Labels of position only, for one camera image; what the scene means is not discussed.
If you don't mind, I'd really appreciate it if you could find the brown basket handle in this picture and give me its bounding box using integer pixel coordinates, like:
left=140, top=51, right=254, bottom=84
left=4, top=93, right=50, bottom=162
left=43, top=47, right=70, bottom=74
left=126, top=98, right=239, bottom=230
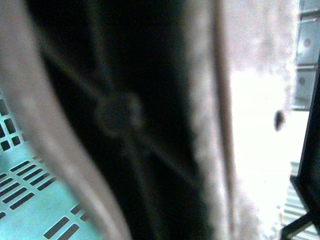
left=0, top=0, right=298, bottom=240

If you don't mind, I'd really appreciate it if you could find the light blue plastic basket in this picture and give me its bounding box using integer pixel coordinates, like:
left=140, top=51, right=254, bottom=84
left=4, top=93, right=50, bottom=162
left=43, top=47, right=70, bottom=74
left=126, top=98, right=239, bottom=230
left=0, top=97, right=103, bottom=240

